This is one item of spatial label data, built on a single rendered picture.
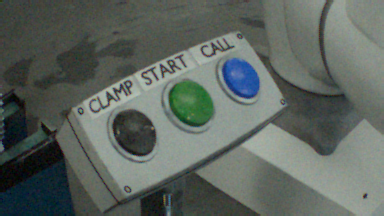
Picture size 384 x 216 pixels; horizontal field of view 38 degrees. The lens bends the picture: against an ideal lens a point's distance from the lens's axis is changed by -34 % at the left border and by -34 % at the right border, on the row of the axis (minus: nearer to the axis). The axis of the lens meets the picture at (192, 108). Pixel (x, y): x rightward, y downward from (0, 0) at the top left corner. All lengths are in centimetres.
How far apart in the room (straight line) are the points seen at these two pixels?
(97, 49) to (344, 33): 60
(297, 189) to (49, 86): 47
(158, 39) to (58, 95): 24
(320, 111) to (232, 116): 31
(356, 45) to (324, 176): 19
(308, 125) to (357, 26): 22
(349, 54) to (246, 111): 18
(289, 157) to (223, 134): 29
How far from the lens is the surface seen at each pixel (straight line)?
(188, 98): 50
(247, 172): 82
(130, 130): 47
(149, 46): 116
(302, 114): 82
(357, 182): 75
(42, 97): 104
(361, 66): 64
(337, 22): 68
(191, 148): 49
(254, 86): 54
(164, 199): 54
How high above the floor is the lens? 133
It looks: 31 degrees down
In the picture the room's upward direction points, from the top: 4 degrees clockwise
